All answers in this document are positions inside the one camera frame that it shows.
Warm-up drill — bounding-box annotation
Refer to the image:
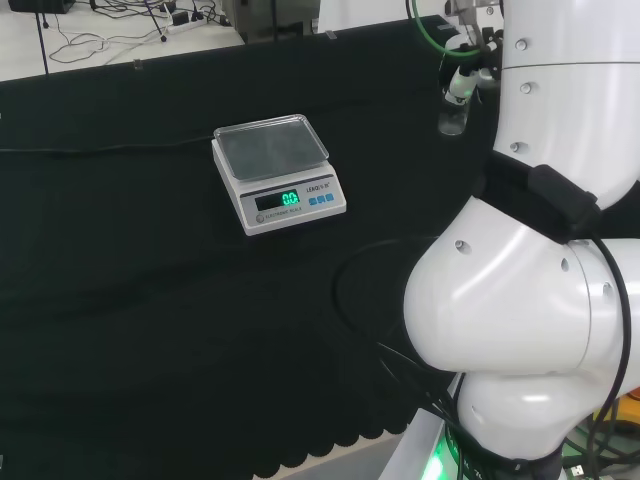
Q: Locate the black tripod leg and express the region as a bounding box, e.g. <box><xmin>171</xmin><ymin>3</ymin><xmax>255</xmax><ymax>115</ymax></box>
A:
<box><xmin>141</xmin><ymin>0</ymin><xmax>169</xmax><ymax>42</ymax></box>

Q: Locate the green cable loop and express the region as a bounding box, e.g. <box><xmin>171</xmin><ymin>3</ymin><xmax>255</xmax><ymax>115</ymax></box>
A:
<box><xmin>406</xmin><ymin>0</ymin><xmax>482</xmax><ymax>59</ymax></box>

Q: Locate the white power strip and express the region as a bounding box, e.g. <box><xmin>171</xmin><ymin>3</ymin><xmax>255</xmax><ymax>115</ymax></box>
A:
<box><xmin>167</xmin><ymin>18</ymin><xmax>207</xmax><ymax>35</ymax></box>

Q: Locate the small clear glass beaker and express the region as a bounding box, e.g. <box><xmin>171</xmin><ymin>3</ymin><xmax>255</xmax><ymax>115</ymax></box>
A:
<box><xmin>437</xmin><ymin>87</ymin><xmax>472</xmax><ymax>137</ymax></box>

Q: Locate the white floor cable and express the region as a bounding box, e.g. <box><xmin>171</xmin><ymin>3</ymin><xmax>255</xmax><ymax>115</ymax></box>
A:
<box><xmin>48</xmin><ymin>8</ymin><xmax>172</xmax><ymax>67</ymax></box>

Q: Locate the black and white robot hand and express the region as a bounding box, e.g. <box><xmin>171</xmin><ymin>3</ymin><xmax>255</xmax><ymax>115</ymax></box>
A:
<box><xmin>438</xmin><ymin>25</ymin><xmax>504</xmax><ymax>106</ymax></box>

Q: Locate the white electronic balance steel pan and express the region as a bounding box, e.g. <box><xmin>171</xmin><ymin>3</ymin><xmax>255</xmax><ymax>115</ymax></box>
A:
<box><xmin>211</xmin><ymin>113</ymin><xmax>348</xmax><ymax>238</ymax></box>

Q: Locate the yellow stop button box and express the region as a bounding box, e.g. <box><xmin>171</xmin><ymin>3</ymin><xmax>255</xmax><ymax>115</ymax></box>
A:
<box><xmin>594</xmin><ymin>383</ymin><xmax>640</xmax><ymax>451</ymax></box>

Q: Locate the black upright pole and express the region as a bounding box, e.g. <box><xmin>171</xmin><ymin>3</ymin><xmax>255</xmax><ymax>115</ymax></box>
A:
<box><xmin>33</xmin><ymin>0</ymin><xmax>50</xmax><ymax>76</ymax></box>

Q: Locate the black bench cloth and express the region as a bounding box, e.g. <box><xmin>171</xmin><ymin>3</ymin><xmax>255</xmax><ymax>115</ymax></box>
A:
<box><xmin>0</xmin><ymin>13</ymin><xmax>502</xmax><ymax>480</ymax></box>

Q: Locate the black box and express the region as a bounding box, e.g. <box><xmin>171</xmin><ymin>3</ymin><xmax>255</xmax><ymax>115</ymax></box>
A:
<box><xmin>7</xmin><ymin>0</ymin><xmax>76</xmax><ymax>15</ymax></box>

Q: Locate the black cable bundle at base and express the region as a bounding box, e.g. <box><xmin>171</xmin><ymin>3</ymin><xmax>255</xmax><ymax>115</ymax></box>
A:
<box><xmin>332</xmin><ymin>238</ymin><xmax>464</xmax><ymax>444</ymax></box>

